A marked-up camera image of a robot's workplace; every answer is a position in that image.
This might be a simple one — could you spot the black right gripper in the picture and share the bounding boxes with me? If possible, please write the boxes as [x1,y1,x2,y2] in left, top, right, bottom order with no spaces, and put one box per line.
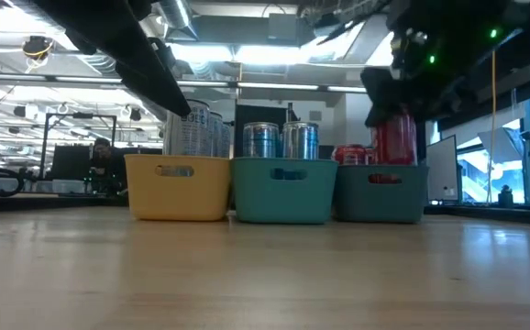
[360,0,486,128]

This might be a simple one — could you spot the red Coca-Cola can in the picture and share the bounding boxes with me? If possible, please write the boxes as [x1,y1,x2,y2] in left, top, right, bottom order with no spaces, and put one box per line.
[369,109,419,184]
[330,144,370,166]

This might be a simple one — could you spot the silver Celsius can pink mark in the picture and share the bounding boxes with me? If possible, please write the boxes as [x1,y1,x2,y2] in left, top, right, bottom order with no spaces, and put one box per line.
[163,99,212,157]

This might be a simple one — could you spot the grey-blue plastic bin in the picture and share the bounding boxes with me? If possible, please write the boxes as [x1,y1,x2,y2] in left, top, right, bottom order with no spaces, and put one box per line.
[333,163,430,225]

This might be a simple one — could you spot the yellow plastic bin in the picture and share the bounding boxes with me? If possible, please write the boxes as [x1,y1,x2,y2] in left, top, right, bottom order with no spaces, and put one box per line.
[123,153,233,223]

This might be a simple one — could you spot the teal plastic bin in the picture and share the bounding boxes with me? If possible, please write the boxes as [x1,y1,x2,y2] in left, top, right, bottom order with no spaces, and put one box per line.
[230,157,339,226]

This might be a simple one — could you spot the silver blue cans in bin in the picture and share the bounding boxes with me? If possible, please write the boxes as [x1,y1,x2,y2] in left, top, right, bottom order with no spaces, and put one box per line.
[233,104,302,160]

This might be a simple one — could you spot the white board panel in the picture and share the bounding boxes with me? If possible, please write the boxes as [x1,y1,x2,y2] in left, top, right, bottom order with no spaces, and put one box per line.
[425,134,459,205]

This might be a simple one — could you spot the long ceiling light strip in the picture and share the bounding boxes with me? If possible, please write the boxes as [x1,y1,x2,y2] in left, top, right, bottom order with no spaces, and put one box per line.
[0,71,370,95]

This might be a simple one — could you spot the person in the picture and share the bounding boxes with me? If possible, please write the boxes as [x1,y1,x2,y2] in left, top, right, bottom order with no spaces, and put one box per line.
[88,137,127,196]

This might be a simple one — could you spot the small dark figurine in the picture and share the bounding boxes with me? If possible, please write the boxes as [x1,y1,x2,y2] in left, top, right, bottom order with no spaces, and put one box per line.
[497,183,514,208]

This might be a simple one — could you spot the black computer monitor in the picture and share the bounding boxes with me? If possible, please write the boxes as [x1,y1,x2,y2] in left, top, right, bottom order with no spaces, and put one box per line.
[50,145,93,182]

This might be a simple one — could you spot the white box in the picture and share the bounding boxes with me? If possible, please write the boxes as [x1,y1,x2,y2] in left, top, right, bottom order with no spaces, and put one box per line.
[35,179,87,195]

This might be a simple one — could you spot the ceiling cable reel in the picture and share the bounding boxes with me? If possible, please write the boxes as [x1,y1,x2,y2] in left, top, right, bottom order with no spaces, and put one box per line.
[20,35,55,61]

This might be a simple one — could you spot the yellow hanging cord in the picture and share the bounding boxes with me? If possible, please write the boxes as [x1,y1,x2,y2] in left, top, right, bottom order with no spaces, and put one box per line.
[487,48,498,203]

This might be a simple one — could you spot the black metal frame stand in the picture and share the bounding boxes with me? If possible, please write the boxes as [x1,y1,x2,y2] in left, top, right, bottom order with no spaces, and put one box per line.
[39,112,119,193]

